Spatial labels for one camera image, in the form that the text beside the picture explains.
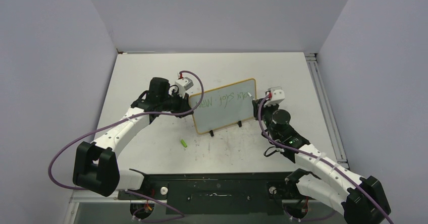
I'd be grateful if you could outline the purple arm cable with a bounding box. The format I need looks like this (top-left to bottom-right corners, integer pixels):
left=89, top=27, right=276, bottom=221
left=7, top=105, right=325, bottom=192
left=256, top=95, right=395, bottom=224
left=47, top=70, right=205, bottom=223

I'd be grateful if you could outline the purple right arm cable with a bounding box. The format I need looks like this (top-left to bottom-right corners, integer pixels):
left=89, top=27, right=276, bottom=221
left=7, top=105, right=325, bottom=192
left=256, top=95, right=395, bottom=224

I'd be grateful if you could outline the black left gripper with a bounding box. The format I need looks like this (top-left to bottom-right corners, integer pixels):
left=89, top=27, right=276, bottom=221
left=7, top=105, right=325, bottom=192
left=159, top=89, right=193, bottom=119

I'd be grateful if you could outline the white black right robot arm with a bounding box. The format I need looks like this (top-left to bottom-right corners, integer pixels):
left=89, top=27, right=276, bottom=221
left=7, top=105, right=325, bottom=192
left=252, top=95, right=393, bottom=223

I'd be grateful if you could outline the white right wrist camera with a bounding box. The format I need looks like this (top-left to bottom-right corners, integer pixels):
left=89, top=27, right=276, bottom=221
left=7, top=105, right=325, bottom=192
left=265, top=86, right=285, bottom=106

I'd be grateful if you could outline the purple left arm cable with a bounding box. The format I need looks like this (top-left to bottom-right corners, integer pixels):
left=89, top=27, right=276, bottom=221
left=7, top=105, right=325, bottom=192
left=47, top=70, right=205, bottom=223

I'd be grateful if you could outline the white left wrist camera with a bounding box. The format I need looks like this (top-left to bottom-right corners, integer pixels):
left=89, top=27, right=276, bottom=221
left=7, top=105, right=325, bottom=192
left=175, top=77, right=194, bottom=93

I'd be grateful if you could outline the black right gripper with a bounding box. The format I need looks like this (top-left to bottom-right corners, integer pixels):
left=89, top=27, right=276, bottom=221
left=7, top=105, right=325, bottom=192
left=253, top=97, right=280, bottom=141

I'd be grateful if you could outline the aluminium rail frame right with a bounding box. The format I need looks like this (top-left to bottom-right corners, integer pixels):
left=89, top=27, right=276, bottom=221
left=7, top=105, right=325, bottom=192
left=304, top=53, right=349, bottom=169

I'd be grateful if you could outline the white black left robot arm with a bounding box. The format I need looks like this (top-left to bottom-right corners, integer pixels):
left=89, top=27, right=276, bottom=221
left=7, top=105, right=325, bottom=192
left=73, top=77, right=193, bottom=199

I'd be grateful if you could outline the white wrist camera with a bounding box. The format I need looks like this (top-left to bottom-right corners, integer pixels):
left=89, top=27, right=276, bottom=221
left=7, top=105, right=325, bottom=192
left=265, top=86, right=285, bottom=106
left=175, top=77, right=194, bottom=93

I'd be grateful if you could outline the yellow framed whiteboard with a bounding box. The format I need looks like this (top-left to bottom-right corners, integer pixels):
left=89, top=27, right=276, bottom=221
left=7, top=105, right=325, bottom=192
left=189, top=78, right=256, bottom=134

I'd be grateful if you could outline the green marker cap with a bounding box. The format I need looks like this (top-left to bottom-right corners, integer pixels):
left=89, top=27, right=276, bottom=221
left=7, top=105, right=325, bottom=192
left=180, top=139, right=187, bottom=148

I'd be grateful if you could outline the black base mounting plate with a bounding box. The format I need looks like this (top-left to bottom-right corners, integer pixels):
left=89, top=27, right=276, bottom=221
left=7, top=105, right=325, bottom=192
left=118, top=172, right=306, bottom=215

